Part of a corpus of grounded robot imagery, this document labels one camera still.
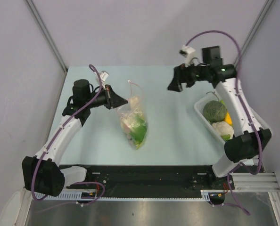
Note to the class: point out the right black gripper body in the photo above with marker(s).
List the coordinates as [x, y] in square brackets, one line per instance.
[193, 73]

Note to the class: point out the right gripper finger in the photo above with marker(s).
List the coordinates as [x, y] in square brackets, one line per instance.
[176, 83]
[190, 82]

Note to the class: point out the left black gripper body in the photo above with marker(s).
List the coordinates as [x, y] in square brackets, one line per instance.
[108, 99]

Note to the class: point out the clear pink zip top bag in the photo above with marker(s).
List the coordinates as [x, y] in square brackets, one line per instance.
[135, 90]

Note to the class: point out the green lettuce cabbage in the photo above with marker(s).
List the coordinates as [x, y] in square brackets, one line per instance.
[138, 129]

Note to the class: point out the yellow bell pepper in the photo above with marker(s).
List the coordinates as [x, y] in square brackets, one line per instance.
[228, 119]

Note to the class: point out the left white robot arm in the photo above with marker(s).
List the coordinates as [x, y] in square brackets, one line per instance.
[41, 172]

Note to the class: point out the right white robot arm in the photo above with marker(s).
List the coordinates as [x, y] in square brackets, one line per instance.
[227, 86]

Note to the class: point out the white perforated plastic basket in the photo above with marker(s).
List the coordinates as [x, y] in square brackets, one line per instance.
[245, 140]

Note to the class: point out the green netted melon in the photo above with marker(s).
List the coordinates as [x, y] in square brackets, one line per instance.
[214, 111]

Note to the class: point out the white cauliflower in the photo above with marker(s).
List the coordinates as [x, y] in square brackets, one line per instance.
[224, 130]

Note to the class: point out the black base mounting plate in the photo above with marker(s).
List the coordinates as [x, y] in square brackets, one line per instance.
[172, 180]

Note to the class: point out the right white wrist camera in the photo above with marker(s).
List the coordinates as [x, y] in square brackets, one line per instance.
[189, 53]

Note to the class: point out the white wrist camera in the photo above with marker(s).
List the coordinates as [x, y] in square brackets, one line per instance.
[103, 77]
[189, 53]

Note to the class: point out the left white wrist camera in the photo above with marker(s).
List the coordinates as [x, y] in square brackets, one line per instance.
[103, 77]

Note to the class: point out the white slotted cable duct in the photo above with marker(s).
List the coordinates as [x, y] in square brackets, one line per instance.
[90, 195]

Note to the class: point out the aluminium frame rail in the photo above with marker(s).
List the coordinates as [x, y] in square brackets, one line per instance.
[262, 182]

